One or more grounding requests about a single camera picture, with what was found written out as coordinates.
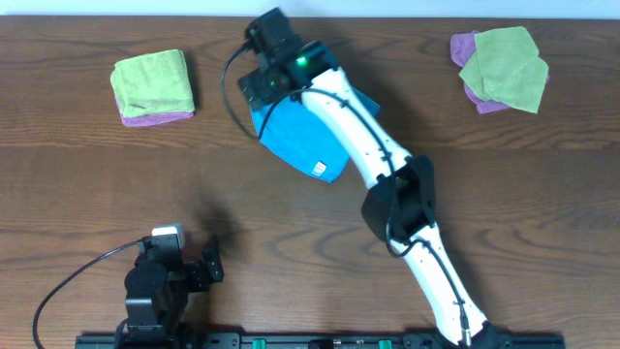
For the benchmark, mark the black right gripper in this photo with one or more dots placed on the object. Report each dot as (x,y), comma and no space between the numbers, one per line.
(254,81)

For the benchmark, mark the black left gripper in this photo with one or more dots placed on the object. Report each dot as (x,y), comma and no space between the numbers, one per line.
(215,263)

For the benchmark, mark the blue microfiber cloth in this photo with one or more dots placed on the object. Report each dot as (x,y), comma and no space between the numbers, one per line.
(299,138)

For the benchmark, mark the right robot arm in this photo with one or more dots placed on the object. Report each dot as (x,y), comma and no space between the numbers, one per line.
(399,207)

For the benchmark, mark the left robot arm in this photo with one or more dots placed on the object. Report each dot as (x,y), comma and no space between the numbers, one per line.
(153,329)

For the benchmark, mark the folded green cloth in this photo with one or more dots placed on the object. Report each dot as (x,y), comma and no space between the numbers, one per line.
(152,83)

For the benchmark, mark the folded purple cloth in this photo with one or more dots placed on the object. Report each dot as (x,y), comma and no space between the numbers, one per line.
(153,119)

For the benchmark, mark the crumpled purple cloth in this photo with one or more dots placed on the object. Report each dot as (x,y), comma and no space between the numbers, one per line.
(465,58)

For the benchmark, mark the crumpled green cloth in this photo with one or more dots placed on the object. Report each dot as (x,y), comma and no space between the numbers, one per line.
(506,68)

